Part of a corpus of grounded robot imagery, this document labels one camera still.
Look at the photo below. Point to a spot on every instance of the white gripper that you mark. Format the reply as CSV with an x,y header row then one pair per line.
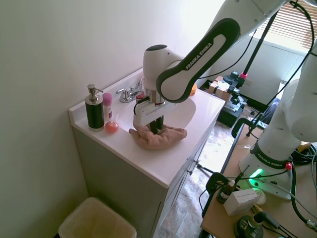
x,y
146,114

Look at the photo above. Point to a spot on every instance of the pink-brown knitted towel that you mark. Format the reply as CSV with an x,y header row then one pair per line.
x,y
161,140

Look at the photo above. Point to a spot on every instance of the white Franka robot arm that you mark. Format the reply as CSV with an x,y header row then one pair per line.
x,y
198,64

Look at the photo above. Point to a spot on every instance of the white sink countertop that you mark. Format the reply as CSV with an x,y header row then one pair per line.
x,y
173,158

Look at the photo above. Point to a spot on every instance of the chrome faucet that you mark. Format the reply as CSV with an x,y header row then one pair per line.
x,y
126,95

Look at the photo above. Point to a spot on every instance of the orange round tub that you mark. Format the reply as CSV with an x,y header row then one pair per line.
x,y
194,90

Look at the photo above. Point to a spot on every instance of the pink deodorant stick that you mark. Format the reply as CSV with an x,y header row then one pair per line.
x,y
107,104

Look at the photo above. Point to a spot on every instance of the dark cabinet knob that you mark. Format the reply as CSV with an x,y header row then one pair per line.
x,y
190,171
198,164

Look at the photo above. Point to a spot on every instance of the black chrome soap dispenser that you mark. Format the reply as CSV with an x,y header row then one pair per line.
x,y
94,111

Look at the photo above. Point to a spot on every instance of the grey vanity cabinet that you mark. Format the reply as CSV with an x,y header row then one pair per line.
x,y
119,181

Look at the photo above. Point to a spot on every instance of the brown cardboard box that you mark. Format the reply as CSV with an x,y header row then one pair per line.
x,y
221,93

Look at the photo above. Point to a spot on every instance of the black floor case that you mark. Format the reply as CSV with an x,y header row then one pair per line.
x,y
231,111

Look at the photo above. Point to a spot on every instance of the black C-clamp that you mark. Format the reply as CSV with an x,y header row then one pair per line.
x,y
213,181
239,124

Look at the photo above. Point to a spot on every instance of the dark dropper bottle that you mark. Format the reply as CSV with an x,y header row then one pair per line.
x,y
226,192

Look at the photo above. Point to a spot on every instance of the pink clamp block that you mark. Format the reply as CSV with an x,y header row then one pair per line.
x,y
244,76

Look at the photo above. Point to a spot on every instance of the white cardboard box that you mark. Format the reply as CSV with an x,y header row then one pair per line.
x,y
239,202

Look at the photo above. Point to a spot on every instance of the blue cloth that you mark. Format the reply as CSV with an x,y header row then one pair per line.
x,y
272,111

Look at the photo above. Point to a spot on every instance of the cream trash bin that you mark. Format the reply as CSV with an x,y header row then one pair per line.
x,y
94,220

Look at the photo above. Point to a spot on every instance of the white round container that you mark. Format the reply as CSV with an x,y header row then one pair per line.
x,y
262,197

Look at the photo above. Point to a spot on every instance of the black round bottle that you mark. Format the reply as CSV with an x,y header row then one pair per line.
x,y
248,226

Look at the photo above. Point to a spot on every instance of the red stop button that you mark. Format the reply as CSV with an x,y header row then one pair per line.
x,y
288,166

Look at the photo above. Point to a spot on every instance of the yellow object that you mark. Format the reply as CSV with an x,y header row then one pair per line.
x,y
303,146

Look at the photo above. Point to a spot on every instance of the window blinds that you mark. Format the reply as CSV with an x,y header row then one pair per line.
x,y
292,29

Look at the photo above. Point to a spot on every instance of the red black wrist camera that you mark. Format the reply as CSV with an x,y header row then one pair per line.
x,y
141,97

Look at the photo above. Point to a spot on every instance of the black camera stand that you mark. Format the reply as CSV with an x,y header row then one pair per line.
x,y
256,49

